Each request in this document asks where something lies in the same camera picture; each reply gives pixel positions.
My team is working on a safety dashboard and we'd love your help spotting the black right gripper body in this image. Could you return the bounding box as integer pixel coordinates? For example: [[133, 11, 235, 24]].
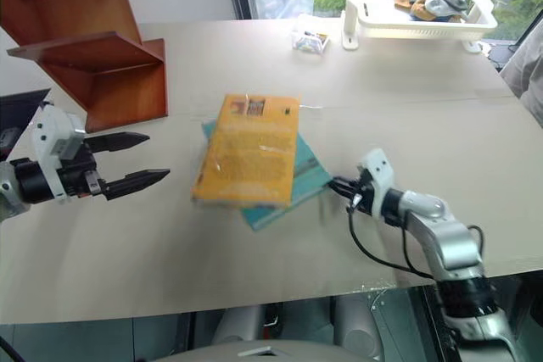
[[346, 168, 375, 214]]

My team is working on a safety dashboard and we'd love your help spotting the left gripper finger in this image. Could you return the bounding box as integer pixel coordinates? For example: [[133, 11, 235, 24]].
[[102, 168, 171, 203], [84, 131, 151, 155]]

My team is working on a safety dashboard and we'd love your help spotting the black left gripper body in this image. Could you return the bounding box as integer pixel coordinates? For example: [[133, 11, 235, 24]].
[[56, 141, 108, 201]]

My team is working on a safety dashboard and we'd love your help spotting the yellow book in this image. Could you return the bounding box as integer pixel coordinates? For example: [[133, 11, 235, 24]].
[[191, 93, 303, 211]]

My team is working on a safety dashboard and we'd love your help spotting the teal book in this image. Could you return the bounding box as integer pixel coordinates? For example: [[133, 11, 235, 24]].
[[200, 119, 333, 232]]

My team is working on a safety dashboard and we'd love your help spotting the red-brown wooden bookshelf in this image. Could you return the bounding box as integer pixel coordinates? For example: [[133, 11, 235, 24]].
[[0, 0, 170, 134]]

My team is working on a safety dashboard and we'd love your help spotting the black monitor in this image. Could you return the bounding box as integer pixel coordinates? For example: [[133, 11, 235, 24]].
[[0, 87, 53, 160]]

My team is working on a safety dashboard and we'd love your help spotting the grey rounded robot leg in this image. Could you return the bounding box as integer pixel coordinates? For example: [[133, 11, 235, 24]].
[[210, 304, 267, 347], [333, 292, 383, 359]]

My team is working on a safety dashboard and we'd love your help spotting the small clear plastic packet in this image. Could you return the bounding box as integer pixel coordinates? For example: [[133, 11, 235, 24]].
[[290, 14, 332, 55]]

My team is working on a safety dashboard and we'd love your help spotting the white plastic basket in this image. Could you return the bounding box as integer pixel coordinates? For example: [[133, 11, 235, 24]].
[[340, 0, 499, 54]]

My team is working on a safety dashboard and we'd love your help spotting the grey robot torso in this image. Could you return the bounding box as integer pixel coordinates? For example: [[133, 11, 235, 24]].
[[154, 337, 378, 362]]

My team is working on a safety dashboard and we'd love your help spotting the brown cloth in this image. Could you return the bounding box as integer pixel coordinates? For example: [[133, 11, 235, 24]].
[[393, 0, 430, 23]]

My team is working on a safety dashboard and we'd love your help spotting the person in grey clothes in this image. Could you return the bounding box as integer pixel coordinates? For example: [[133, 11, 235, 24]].
[[499, 19, 543, 129]]

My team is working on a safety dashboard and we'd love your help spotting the grey sock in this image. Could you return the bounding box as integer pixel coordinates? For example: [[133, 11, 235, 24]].
[[421, 0, 471, 20]]

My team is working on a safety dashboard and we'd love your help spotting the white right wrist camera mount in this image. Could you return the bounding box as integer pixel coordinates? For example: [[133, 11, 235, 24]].
[[356, 148, 399, 218]]

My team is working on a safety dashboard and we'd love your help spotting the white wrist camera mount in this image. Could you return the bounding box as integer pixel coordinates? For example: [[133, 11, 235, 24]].
[[356, 148, 399, 218], [31, 103, 87, 201]]

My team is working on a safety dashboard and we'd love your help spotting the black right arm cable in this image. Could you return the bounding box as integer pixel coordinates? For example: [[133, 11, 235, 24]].
[[347, 203, 439, 282]]

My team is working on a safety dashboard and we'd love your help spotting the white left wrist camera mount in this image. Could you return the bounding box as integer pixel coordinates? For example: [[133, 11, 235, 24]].
[[31, 103, 87, 201]]

